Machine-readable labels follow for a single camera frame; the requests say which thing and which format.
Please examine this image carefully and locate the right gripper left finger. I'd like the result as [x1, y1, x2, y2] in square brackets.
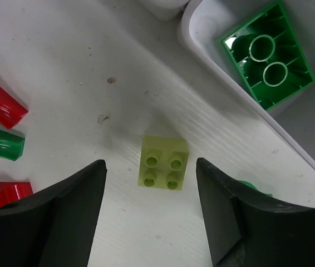
[0, 160, 107, 266]

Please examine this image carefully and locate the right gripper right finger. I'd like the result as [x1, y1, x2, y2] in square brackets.
[196, 158, 315, 266]

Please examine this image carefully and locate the lime green lego brick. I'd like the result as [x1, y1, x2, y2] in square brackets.
[137, 136, 189, 191]

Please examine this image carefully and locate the green lego cluster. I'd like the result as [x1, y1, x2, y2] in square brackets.
[239, 180, 273, 197]

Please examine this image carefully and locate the white divided sorting container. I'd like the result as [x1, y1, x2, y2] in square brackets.
[140, 0, 315, 181]

